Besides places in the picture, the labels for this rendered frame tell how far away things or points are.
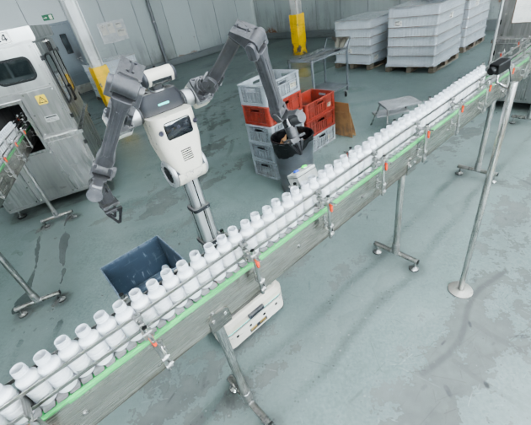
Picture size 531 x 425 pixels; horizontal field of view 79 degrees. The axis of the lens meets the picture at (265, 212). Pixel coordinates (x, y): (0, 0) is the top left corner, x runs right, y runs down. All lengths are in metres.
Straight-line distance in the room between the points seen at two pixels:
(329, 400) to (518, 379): 1.01
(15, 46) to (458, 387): 4.82
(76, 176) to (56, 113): 0.81
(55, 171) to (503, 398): 4.80
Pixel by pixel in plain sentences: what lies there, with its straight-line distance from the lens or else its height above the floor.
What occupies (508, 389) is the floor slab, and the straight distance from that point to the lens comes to 2.30.
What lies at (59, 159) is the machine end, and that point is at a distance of 4.82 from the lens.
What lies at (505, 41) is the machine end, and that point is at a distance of 5.44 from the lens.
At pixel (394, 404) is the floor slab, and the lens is 2.11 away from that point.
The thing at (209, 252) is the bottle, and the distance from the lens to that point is 1.23.
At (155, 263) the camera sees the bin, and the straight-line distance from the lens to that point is 1.87.
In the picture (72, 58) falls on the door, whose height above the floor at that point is 1.08.
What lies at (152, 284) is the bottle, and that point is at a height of 1.14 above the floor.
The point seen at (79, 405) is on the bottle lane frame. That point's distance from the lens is 1.31.
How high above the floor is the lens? 1.91
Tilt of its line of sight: 34 degrees down
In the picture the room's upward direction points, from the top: 12 degrees counter-clockwise
